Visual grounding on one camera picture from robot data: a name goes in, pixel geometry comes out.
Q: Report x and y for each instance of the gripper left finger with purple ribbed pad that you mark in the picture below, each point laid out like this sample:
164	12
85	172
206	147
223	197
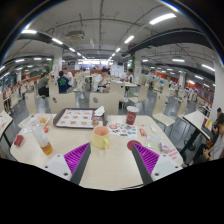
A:
70	166

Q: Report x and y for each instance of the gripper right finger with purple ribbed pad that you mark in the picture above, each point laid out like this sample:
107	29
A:
153	166

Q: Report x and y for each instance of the clear plastic bag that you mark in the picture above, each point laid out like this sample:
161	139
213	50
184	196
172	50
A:
154	142

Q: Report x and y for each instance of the red round coaster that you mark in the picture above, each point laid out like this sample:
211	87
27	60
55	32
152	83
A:
131	143

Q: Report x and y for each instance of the small red packet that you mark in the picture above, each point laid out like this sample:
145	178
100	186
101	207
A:
143	132

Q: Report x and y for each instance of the yellow ceramic mug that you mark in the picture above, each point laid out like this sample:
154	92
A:
101	137

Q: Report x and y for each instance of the colourful printed leaflet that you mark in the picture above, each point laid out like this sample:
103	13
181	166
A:
123	130

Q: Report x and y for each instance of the brown food tray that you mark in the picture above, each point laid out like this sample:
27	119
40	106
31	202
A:
79	119

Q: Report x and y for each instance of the clear plastic tea bottle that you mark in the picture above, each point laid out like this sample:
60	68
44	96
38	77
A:
41	138

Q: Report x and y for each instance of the clear plastic food container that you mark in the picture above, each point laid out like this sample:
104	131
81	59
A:
40	118

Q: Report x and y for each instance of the red paper cup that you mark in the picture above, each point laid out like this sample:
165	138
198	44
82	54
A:
131	114

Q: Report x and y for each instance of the red object on left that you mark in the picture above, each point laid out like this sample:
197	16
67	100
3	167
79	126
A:
18	140

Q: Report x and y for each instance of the white paper napkin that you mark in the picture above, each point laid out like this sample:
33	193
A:
100	111

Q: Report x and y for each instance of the white side table right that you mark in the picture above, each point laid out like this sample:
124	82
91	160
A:
196	119

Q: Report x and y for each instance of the beige chair left front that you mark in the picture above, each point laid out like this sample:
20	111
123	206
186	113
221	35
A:
59	102

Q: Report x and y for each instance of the beige chair centre front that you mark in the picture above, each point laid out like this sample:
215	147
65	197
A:
110	102

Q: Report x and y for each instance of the person in blue shirt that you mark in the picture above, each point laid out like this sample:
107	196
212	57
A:
62	82

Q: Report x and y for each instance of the person in grey shirt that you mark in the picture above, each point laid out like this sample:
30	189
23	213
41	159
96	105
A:
43	90

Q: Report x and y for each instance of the person in white shirt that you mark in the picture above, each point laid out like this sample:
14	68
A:
100	83

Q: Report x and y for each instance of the ceiling air conditioner unit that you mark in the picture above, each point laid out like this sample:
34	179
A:
76	35

